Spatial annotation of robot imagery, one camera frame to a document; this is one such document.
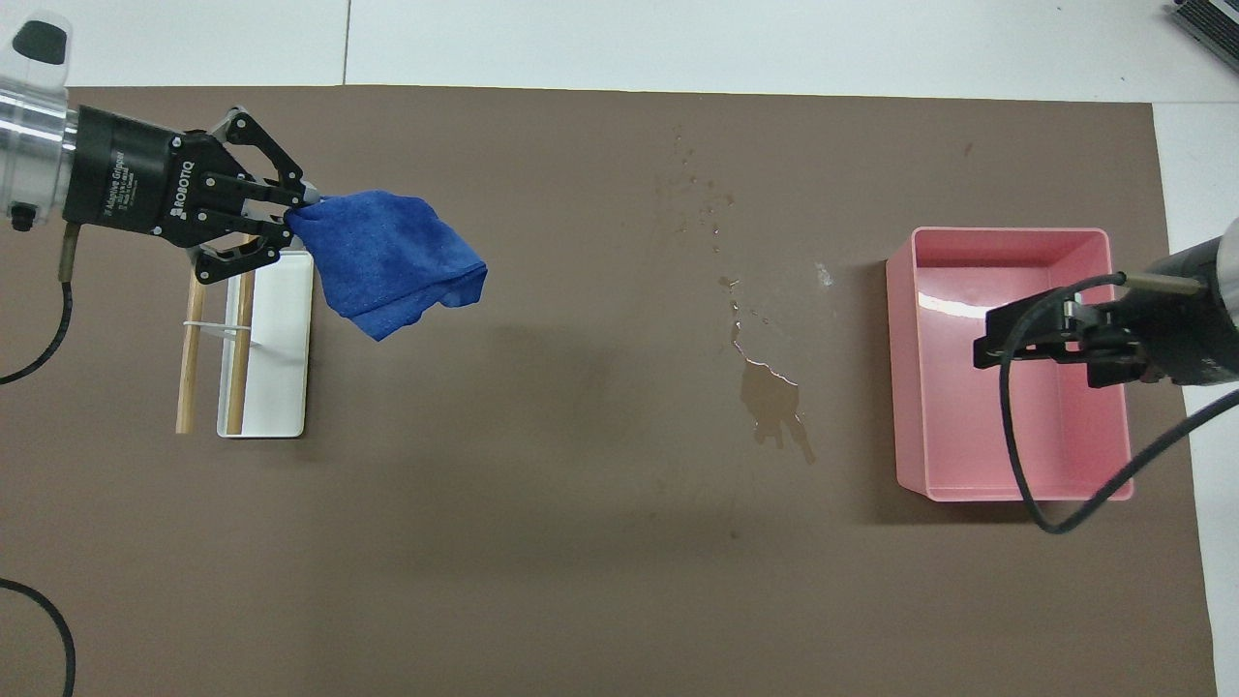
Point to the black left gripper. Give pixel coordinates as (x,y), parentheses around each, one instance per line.
(126,179)

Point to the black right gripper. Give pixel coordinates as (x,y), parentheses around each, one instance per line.
(1191,329)

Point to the blue towel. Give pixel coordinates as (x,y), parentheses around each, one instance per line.
(387,252)

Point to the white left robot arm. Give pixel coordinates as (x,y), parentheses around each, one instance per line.
(34,106)

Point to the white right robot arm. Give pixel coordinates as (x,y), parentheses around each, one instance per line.
(1229,261)

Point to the water puddle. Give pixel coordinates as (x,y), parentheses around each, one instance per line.
(765,387)

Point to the pink plastic bin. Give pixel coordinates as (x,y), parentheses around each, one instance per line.
(1016,436)

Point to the wooden rack rod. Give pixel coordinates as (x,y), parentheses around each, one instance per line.
(238,387)
(187,387)

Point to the grey ribbed device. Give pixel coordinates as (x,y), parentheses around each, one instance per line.
(1210,24)

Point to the brown table mat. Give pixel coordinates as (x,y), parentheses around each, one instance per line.
(581,561)

